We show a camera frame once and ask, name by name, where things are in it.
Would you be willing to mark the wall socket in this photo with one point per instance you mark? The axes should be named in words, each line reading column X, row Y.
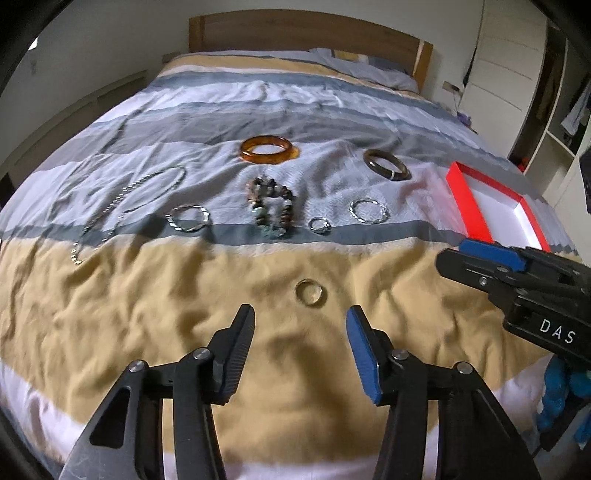
column 451, row 86

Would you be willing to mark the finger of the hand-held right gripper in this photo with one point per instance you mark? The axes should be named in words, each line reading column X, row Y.
column 494, row 254
column 471, row 272

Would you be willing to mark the grey pillow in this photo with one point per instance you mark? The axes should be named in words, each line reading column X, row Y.
column 369, row 69

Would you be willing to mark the white shelf unit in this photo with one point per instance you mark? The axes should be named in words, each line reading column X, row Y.
column 554, row 138

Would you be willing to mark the person's right hand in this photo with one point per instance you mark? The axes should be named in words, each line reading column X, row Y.
column 556, row 392

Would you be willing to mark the silver twisted bangle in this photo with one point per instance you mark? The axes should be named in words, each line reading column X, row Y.
column 358, row 216
column 178, row 225

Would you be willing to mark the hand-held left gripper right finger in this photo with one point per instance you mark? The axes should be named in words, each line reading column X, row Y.
column 362, row 346

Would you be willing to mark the amber bangle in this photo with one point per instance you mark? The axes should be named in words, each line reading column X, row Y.
column 251, row 154

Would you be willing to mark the hanging clothes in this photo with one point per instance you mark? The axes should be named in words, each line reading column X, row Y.
column 577, row 113

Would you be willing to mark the white wardrobe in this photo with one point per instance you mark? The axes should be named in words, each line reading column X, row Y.
column 503, row 69

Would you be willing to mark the dark brown bangle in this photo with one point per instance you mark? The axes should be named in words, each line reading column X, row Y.
column 376, row 165

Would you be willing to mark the red jewelry box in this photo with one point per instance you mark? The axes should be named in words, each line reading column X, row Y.
column 466, row 198

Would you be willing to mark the purple item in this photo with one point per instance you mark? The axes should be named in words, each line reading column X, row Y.
column 464, row 120

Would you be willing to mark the wooden headboard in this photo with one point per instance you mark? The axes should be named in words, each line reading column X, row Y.
column 258, row 32

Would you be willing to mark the striped duvet cover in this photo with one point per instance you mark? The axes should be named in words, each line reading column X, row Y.
column 184, row 295

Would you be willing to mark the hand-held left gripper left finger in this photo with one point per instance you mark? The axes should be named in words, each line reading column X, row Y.
column 240, row 341

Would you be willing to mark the red item on shelf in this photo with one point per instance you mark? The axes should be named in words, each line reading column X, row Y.
column 521, row 165

